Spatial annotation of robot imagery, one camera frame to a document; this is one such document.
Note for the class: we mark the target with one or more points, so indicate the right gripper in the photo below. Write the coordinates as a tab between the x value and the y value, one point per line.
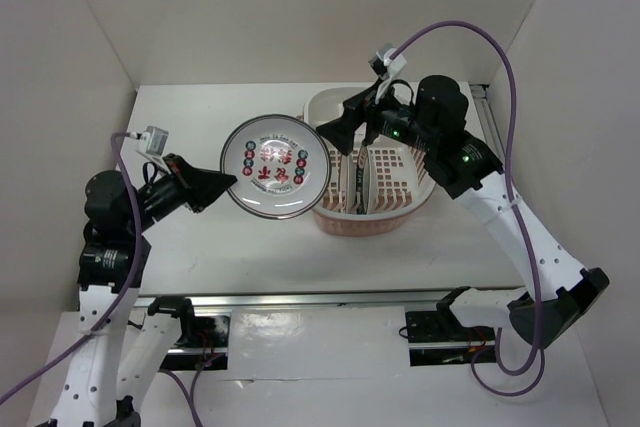
340	131

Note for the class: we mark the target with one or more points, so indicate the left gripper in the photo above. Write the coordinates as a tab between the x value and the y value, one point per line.
198	187

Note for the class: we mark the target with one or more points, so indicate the orange sunburst plate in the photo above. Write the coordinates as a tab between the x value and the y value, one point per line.
345	174

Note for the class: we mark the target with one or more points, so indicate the green rim plate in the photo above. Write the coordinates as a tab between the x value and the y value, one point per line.
363	181

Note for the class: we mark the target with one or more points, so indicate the red character plate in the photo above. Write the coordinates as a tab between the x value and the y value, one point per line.
282	166

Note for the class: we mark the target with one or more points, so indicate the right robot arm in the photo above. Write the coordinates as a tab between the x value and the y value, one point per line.
558	289

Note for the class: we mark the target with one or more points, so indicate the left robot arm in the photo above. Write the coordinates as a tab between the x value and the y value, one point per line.
105	384

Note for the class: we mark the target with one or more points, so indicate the white pink dish rack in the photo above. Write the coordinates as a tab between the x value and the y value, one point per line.
399	187

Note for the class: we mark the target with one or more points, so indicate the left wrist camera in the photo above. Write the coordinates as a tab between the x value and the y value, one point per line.
151	143

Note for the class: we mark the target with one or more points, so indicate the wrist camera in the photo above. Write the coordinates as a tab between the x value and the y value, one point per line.
387	68
151	143

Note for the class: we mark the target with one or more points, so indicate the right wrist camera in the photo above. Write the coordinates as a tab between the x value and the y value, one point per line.
387	68

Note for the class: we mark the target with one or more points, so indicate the aluminium side rail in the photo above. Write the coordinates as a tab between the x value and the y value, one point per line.
479	94

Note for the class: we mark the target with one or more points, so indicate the aluminium front rail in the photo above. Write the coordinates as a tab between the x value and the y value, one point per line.
406	298

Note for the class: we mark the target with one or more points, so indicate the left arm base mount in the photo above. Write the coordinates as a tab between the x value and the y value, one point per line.
205	346

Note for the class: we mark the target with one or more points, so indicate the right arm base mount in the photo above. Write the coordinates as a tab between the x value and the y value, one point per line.
433	342

